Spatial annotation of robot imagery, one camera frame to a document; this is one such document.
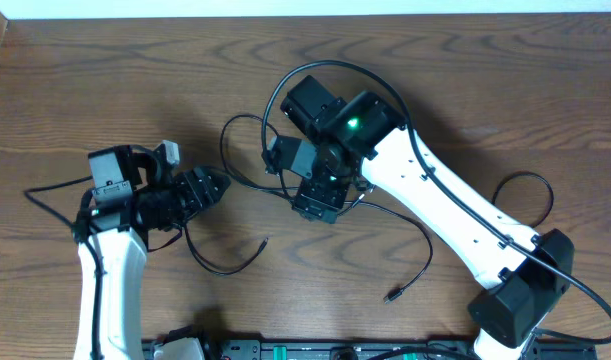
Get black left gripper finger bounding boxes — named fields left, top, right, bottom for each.
left=199, top=184, right=229, bottom=212
left=206, top=167, right=231, bottom=193

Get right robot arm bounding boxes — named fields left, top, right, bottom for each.
left=270, top=76, right=575, bottom=359

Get black aluminium mounting rail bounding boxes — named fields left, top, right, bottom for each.
left=142, top=325, right=599, bottom=360

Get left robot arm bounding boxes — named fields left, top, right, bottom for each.
left=73, top=141, right=230, bottom=359

